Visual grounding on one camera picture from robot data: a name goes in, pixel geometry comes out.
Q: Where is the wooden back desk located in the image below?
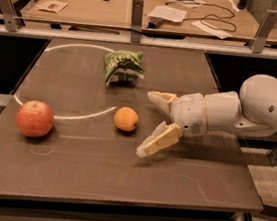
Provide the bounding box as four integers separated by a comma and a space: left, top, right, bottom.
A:
20, 0, 277, 53

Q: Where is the black cable on desk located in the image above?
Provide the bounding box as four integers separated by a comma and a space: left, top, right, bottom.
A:
162, 0, 240, 34

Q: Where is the metal bracket post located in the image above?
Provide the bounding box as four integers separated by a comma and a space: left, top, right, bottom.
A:
248, 10, 277, 54
0, 0, 21, 32
130, 0, 144, 43

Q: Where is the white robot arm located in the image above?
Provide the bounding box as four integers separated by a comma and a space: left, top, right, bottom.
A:
136, 74, 277, 157

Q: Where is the right metal bracket post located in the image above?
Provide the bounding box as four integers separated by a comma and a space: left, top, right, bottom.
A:
248, 10, 277, 54

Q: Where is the white paper sheet centre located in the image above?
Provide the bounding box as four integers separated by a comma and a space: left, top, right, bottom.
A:
147, 5, 187, 23

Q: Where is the left metal bracket post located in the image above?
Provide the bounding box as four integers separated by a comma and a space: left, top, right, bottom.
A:
0, 0, 21, 32

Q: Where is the red apple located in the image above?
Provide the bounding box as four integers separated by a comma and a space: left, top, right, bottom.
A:
15, 100, 55, 138

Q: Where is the white paper sheet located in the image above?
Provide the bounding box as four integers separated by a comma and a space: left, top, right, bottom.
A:
147, 5, 187, 23
165, 0, 205, 8
192, 21, 231, 39

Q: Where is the green crumpled chip bag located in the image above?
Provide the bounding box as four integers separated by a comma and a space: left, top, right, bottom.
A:
103, 50, 145, 86

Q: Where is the white paper sheet back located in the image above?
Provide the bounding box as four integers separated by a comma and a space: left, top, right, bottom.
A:
165, 0, 205, 8

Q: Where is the white paper sheet right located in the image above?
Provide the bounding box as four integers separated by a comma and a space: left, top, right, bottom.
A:
192, 21, 231, 39

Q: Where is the small paper card left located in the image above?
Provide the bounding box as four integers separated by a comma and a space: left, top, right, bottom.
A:
36, 0, 68, 14

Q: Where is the orange fruit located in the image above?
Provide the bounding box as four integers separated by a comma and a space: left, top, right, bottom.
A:
113, 107, 139, 132

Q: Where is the middle metal bracket post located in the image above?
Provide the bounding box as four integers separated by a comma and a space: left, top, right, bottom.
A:
130, 0, 144, 43

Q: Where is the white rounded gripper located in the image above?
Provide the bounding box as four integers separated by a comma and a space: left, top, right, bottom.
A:
136, 91, 208, 157

